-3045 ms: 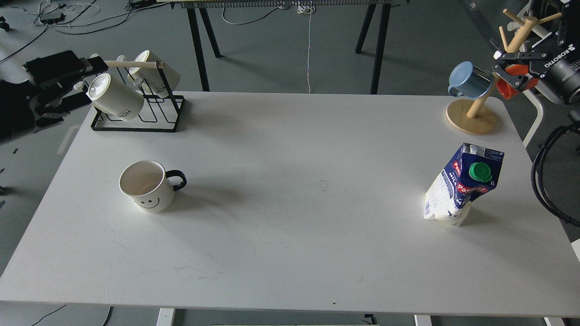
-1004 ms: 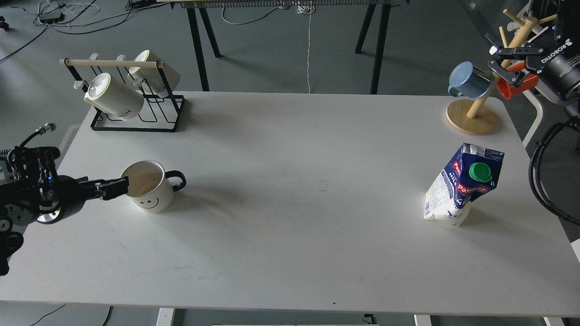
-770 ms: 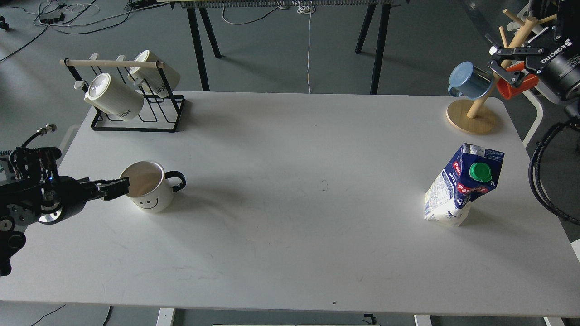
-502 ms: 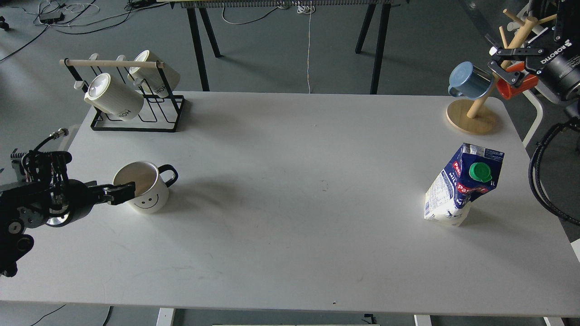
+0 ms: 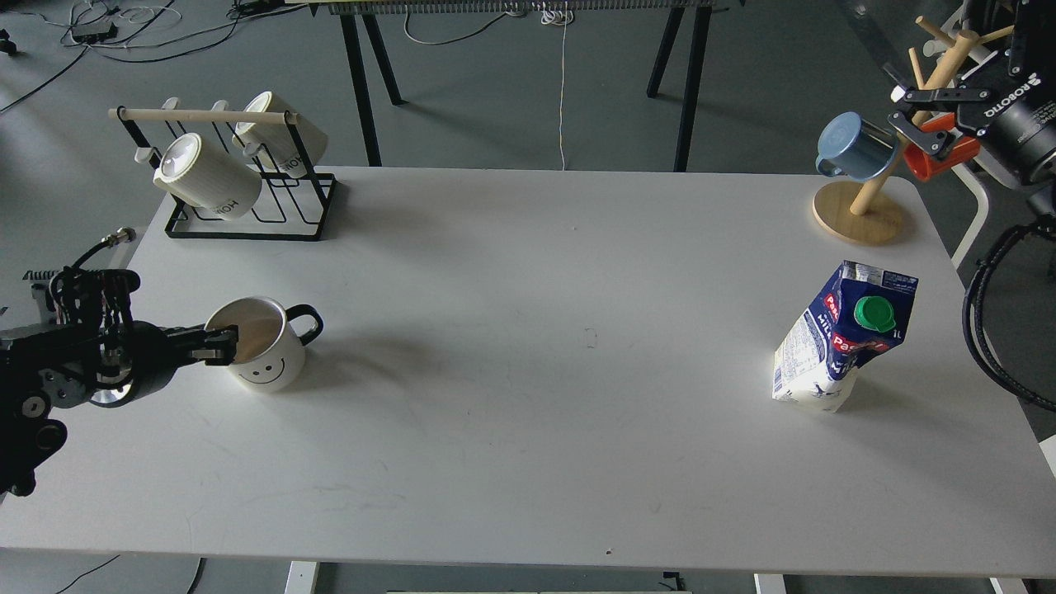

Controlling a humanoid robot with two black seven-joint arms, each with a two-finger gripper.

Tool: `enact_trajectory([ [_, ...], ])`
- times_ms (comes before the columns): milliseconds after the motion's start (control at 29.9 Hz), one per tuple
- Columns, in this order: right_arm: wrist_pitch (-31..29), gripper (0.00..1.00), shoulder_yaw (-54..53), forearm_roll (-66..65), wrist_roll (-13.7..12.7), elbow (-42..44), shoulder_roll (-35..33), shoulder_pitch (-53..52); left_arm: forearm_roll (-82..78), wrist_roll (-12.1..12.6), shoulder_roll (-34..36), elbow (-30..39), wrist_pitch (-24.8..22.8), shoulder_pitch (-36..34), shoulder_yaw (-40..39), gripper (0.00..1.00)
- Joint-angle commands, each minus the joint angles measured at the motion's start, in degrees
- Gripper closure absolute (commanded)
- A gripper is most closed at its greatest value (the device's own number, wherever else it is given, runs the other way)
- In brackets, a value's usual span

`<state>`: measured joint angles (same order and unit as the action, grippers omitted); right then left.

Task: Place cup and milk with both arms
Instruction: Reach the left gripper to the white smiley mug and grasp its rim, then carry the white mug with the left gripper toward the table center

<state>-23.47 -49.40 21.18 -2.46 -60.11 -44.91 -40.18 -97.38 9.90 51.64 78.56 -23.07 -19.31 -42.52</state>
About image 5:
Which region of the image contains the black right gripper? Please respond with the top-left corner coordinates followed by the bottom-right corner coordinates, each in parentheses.
top-left (888, 1), bottom-right (1055, 186)

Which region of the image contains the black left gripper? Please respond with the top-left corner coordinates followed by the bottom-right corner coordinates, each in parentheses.
top-left (49, 321), bottom-right (238, 408)

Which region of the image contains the white smiley face mug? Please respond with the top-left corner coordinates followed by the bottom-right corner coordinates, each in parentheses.
top-left (204, 296), bottom-right (324, 394)

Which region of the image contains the blue white milk carton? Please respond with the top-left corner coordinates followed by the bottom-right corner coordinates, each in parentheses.
top-left (771, 260), bottom-right (919, 413)

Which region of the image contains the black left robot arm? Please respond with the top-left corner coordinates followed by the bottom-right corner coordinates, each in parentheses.
top-left (1, 227), bottom-right (240, 497)

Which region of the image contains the orange mug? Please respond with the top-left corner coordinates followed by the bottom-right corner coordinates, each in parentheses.
top-left (903, 115), bottom-right (983, 183)

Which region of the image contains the white chair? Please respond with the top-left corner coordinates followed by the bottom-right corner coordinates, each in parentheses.
top-left (916, 1), bottom-right (1011, 268)

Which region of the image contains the blue metal mug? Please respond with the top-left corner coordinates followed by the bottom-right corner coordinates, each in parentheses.
top-left (815, 111), bottom-right (900, 183)

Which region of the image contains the wooden mug tree stand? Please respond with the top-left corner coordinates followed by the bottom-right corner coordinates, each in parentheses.
top-left (813, 1), bottom-right (1014, 247)

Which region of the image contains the white ribbed mug front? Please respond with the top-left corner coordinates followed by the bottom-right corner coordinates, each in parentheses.
top-left (153, 133), bottom-right (262, 219)

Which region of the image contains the white ribbed mug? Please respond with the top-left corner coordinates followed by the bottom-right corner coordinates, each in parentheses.
top-left (235, 90), bottom-right (329, 179)
top-left (153, 133), bottom-right (262, 219)

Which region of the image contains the white ribbed mug rear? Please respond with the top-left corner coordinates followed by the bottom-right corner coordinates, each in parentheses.
top-left (235, 90), bottom-right (329, 179)

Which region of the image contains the black trestle table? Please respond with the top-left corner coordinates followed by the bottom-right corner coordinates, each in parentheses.
top-left (231, 0), bottom-right (747, 173)

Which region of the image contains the black wire mug rack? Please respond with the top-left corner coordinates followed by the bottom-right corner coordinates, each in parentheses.
top-left (109, 97), bottom-right (338, 242)

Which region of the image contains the floor cables and adapter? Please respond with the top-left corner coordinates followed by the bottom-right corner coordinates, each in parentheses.
top-left (0, 0), bottom-right (274, 116)

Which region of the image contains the white hanging cable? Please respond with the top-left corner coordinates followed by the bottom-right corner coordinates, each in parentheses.
top-left (540, 8), bottom-right (576, 172)

